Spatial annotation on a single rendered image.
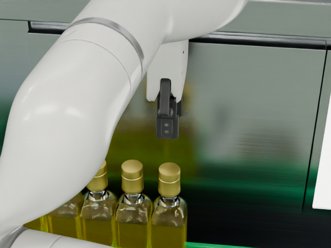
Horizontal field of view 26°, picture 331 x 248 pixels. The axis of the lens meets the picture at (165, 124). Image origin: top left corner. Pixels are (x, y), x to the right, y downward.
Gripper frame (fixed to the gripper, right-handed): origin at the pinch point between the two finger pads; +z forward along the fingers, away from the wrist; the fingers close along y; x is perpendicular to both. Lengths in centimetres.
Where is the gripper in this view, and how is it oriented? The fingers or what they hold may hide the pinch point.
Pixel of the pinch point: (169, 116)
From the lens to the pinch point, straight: 105.2
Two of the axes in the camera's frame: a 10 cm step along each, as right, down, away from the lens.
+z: 0.0, 8.1, 5.9
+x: 9.9, 0.6, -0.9
